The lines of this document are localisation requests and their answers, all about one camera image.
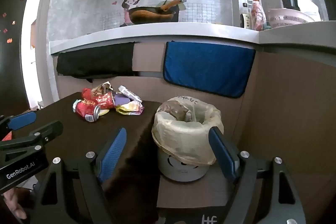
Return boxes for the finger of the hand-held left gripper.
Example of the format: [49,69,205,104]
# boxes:
[0,111,37,142]
[0,121,63,159]

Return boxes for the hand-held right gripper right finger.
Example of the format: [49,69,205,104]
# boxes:
[209,127,306,224]

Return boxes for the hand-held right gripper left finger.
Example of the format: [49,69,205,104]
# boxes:
[31,127,127,224]

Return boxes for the white smiley-face trash bin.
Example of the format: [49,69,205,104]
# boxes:
[157,145,216,182]

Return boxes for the yellow snack packet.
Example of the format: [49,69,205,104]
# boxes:
[115,102,144,116]

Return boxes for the white bin with plastic liner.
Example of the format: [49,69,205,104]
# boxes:
[152,97,225,165]

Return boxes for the red gold-print paper cup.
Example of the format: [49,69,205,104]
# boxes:
[95,93,116,109]

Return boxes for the purple pink sponge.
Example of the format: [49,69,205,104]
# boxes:
[114,94,132,107]

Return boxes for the silver white wrapper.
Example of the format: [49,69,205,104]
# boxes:
[118,85,142,102]

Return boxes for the person's left hand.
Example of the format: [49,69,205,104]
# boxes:
[3,186,27,220]

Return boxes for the black refrigerator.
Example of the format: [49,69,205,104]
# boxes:
[0,0,30,115]

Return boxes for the cluster of fridge magnets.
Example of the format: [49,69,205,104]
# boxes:
[2,0,27,43]

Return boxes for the blue cloth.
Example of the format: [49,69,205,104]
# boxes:
[163,41,256,98]

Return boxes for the black cloth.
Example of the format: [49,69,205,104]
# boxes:
[56,42,137,83]

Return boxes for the white kitchen counter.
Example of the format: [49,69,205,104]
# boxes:
[49,21,336,68]

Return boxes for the dark sauce bottle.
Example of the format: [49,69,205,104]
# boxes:
[239,3,252,29]

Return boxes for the orange-capped plastic bottle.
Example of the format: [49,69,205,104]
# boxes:
[251,0,266,31]

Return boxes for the white plastic basket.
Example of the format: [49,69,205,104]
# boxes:
[268,9,315,29]

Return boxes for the black wok with wooden handle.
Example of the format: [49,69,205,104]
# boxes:
[128,0,186,25]

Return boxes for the cartoon couple wall poster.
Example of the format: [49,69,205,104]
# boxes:
[106,0,213,28]

